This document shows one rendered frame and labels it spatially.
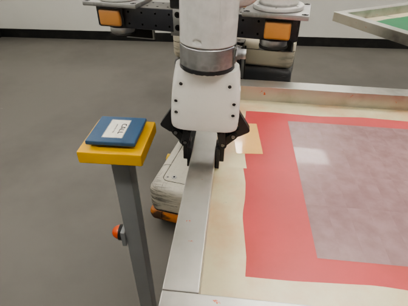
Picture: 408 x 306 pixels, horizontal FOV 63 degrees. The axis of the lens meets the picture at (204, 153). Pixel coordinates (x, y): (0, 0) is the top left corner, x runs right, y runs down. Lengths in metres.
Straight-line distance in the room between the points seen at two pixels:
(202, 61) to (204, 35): 0.03
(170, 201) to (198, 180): 1.15
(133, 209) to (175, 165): 0.92
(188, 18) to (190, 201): 0.23
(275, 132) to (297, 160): 0.09
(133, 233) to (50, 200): 1.27
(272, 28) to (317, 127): 0.29
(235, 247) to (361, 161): 0.30
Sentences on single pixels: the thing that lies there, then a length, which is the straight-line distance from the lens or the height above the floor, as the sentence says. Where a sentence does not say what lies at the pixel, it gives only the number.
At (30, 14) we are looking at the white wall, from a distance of 5.10.
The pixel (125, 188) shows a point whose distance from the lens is 0.77.
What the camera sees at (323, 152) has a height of 0.98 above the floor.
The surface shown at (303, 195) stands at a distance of 0.53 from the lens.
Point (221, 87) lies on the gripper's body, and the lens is 0.46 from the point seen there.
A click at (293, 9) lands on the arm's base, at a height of 1.14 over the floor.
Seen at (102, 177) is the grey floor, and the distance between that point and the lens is 2.16.
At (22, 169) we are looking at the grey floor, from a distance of 2.43.
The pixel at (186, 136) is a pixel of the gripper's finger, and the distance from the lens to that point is 0.52.
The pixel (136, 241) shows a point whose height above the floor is 0.64.
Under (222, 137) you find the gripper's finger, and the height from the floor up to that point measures 1.05.
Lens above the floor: 1.33
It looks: 36 degrees down
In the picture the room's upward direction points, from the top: straight up
